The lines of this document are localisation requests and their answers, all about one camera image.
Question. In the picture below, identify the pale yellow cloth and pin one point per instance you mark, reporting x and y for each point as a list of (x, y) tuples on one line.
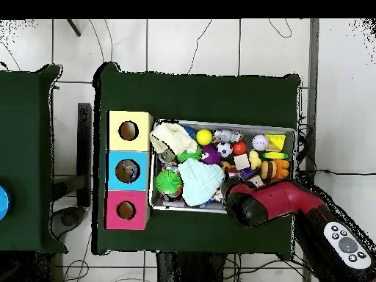
[(173, 138)]

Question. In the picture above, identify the mint green cloth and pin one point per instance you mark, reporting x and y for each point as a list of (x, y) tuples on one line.
[(201, 182)]

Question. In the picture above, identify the green fuzzy toy with eyes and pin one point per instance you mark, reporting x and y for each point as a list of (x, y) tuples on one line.
[(168, 182)]

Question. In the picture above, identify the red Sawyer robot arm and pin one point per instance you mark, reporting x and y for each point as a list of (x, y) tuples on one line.
[(282, 200)]

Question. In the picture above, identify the clear mesh bin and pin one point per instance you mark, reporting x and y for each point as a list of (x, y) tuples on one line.
[(176, 207)]

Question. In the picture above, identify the wooden box with three holes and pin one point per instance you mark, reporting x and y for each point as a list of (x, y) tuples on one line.
[(114, 176)]

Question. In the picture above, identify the small green spiky toy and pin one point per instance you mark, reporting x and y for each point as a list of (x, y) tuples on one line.
[(189, 155)]

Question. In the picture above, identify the crushed silver can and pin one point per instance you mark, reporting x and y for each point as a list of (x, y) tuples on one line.
[(166, 155)]

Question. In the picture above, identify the purple fuzzy toy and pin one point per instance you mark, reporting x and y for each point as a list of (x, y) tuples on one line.
[(210, 155)]

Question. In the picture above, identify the yellow ball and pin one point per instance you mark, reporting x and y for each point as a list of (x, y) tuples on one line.
[(204, 137)]

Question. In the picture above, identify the blue spiky ball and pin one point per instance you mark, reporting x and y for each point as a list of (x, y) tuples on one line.
[(189, 130)]

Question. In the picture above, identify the small soccer ball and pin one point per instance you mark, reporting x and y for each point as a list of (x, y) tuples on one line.
[(224, 149)]

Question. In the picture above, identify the orange plush toy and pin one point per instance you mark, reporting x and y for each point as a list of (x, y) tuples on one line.
[(228, 167)]

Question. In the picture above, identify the silver robot toy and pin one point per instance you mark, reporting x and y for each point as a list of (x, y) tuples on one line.
[(228, 135)]

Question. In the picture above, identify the small red ball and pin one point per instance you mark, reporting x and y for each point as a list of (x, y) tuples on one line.
[(239, 147)]

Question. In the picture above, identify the small wooden block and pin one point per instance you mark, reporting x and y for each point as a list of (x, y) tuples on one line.
[(241, 161)]

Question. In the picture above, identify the purple block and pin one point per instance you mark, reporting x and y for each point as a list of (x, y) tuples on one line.
[(247, 173)]

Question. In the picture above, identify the yellow duck toy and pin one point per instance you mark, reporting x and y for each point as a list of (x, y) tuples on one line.
[(255, 160)]

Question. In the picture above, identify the tan wooden cube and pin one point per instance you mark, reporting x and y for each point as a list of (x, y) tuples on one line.
[(257, 180)]

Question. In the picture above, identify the white baseball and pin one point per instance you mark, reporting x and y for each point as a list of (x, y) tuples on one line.
[(260, 142)]

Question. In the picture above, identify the toy hamburger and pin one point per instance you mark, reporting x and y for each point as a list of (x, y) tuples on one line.
[(268, 170)]

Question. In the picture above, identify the yellow toy banana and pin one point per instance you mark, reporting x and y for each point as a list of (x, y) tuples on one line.
[(276, 155)]

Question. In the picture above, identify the dark green side table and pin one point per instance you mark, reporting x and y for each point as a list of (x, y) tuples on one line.
[(29, 117)]

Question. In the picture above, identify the blue round plate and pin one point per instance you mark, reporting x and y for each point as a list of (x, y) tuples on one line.
[(3, 202)]

